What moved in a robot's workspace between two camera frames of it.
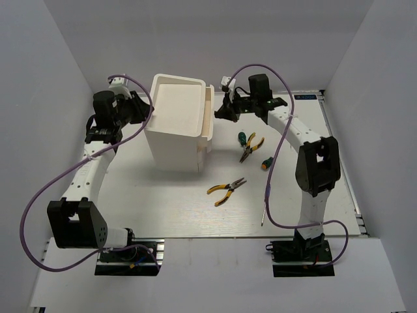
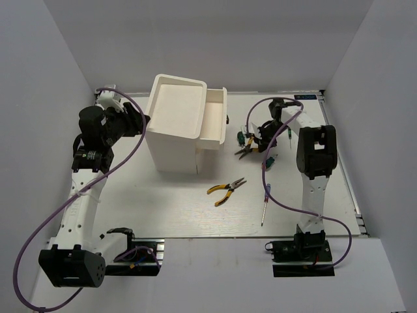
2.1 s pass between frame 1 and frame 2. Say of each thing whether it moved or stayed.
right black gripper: moved
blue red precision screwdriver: stayed
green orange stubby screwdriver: stayed
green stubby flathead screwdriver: stayed
